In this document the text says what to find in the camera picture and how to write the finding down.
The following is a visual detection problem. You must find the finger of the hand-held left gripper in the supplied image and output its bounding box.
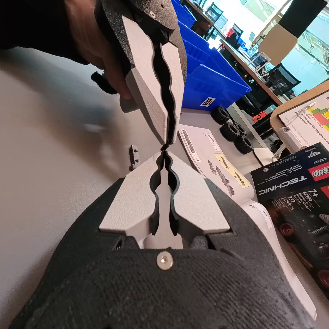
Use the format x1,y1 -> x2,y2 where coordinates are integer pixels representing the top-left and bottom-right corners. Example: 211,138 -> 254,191
154,42 -> 186,144
121,15 -> 173,145

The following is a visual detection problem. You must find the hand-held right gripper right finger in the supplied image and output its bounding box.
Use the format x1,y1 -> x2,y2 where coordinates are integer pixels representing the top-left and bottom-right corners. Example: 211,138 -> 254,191
165,151 -> 231,248

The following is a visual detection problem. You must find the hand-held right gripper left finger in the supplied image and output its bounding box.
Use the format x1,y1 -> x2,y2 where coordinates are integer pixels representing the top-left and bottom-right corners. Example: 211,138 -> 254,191
98,151 -> 165,249

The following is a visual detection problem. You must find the light grey toy beam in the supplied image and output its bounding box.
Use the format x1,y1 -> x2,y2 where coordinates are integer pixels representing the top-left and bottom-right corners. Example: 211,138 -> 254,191
129,145 -> 141,170

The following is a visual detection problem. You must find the person's left hand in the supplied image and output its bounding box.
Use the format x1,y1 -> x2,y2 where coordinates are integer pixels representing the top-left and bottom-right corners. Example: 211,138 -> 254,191
64,0 -> 134,101

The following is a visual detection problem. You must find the blue storage bin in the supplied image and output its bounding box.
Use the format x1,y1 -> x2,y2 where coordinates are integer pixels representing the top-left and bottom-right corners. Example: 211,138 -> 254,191
171,0 -> 197,29
178,22 -> 219,78

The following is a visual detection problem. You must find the blue bin with tag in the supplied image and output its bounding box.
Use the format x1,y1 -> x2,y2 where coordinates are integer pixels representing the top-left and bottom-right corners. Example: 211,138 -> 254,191
181,64 -> 253,112

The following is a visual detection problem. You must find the building instruction booklet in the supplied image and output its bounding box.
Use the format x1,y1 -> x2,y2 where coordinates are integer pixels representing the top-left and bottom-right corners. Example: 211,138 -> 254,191
177,124 -> 318,322

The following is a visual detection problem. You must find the long wooden table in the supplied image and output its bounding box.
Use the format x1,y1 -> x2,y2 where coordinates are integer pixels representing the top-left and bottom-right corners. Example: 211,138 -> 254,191
221,38 -> 283,106

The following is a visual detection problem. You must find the black toy set box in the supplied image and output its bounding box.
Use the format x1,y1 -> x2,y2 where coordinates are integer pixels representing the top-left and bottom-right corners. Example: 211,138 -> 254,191
250,142 -> 329,294

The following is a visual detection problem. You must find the black office chair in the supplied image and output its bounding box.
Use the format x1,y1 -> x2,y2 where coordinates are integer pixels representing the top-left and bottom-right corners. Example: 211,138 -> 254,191
264,63 -> 301,97

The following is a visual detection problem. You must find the wooden board with instruction sheet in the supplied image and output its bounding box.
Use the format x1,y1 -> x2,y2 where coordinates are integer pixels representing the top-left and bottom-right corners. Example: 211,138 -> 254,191
270,79 -> 329,155

